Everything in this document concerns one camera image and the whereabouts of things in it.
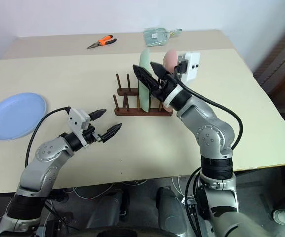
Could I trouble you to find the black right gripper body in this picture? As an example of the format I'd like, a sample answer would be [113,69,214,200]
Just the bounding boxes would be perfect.
[153,73,180,100]

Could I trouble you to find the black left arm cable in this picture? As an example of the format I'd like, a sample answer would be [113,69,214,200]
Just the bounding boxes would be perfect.
[25,106,71,171]

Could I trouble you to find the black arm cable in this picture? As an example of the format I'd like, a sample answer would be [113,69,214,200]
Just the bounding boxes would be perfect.
[25,106,71,171]
[175,63,244,151]

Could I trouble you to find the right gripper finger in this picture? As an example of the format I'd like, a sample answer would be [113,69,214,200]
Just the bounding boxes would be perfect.
[132,64,161,93]
[149,61,169,79]

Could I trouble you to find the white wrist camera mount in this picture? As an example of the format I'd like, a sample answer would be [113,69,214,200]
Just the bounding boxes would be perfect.
[66,106,92,149]
[162,51,201,107]

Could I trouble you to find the green plate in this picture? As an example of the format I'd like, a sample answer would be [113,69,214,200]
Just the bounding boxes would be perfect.
[138,48,153,113]

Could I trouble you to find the green plastic packet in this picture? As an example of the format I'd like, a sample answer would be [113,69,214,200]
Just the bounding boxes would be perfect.
[143,27,172,47]

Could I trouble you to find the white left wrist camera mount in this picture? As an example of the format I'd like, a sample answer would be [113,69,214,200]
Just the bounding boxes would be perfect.
[66,106,92,149]

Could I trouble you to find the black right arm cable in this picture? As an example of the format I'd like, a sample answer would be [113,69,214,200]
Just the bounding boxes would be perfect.
[175,63,244,151]

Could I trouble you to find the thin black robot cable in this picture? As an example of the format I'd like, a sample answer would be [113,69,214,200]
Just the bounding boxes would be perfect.
[184,167,204,237]

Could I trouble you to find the blue plate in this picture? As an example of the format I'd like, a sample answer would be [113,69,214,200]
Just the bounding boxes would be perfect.
[0,92,48,141]

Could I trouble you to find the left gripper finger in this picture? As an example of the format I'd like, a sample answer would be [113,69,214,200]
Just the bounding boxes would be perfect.
[100,122,122,144]
[90,108,107,122]

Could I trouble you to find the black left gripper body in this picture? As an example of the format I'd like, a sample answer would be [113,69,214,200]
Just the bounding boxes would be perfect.
[82,124,103,147]

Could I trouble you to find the pink plate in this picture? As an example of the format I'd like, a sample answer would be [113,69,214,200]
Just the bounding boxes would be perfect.
[161,49,180,112]

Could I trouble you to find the orange handled pliers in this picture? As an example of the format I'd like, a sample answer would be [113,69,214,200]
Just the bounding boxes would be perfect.
[86,35,118,50]

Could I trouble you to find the dark grey rounded shape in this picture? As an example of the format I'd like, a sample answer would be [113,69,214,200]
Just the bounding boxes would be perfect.
[155,187,190,233]
[85,189,131,230]

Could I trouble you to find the wooden dish rack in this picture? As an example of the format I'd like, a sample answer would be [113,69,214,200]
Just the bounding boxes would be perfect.
[112,72,174,117]

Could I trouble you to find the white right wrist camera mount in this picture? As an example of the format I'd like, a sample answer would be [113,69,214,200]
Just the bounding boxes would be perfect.
[162,51,201,107]

